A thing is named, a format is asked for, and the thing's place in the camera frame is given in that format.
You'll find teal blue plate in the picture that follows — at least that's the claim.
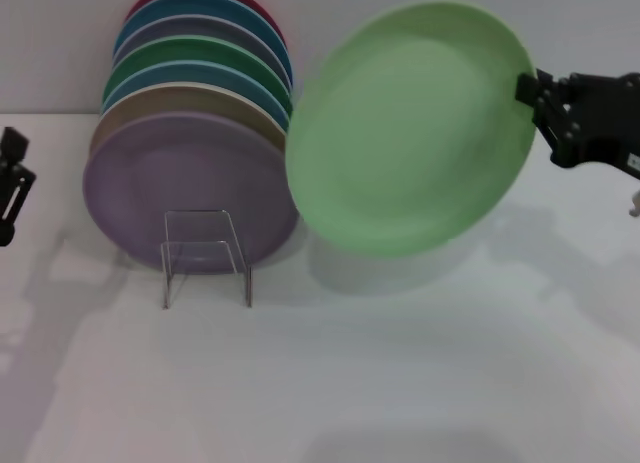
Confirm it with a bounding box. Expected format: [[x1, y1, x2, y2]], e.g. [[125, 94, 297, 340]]
[[112, 0, 294, 84]]

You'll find clear acrylic plate rack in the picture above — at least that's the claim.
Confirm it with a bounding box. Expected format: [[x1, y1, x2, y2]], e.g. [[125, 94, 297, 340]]
[[160, 209, 254, 311]]

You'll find light blue plate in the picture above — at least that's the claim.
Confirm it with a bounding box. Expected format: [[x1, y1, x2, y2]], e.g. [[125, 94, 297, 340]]
[[101, 58, 296, 134]]

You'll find lilac purple plate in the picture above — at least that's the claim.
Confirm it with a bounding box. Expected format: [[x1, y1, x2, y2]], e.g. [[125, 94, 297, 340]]
[[82, 110, 302, 277]]

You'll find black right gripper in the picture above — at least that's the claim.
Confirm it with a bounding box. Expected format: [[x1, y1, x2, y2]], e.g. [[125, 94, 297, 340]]
[[514, 68, 640, 178]]

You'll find dark green plate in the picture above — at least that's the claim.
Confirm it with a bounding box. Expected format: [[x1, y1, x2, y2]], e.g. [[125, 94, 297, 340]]
[[102, 32, 295, 117]]

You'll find beige plate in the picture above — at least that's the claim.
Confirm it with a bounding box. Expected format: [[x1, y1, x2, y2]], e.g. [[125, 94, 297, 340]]
[[89, 81, 291, 184]]

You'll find light green plate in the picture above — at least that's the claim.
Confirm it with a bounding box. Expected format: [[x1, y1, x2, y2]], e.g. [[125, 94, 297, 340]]
[[284, 0, 538, 259]]

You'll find grey plate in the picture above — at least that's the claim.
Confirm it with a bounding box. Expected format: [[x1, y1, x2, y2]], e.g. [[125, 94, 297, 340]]
[[110, 15, 294, 92]]

